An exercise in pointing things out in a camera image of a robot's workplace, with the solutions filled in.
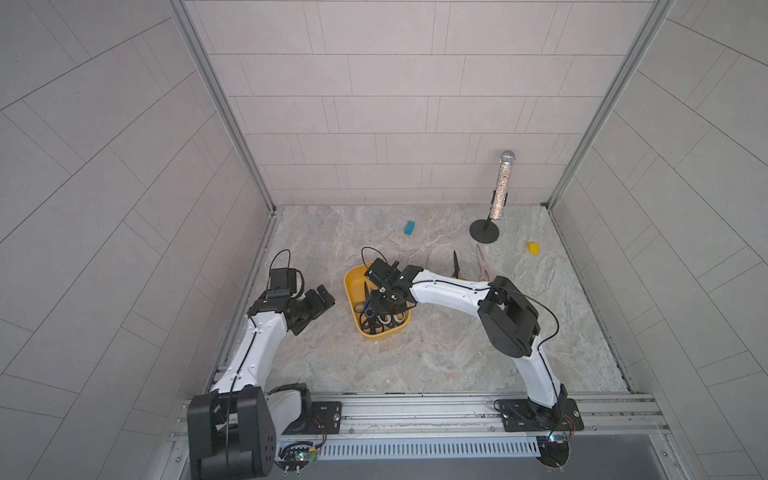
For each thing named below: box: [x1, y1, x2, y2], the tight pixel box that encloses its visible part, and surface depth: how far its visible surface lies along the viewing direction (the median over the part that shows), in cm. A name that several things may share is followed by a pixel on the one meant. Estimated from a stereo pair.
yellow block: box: [526, 242, 541, 255], surface depth 106 cm
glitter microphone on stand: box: [469, 150, 516, 244], surface depth 96 cm
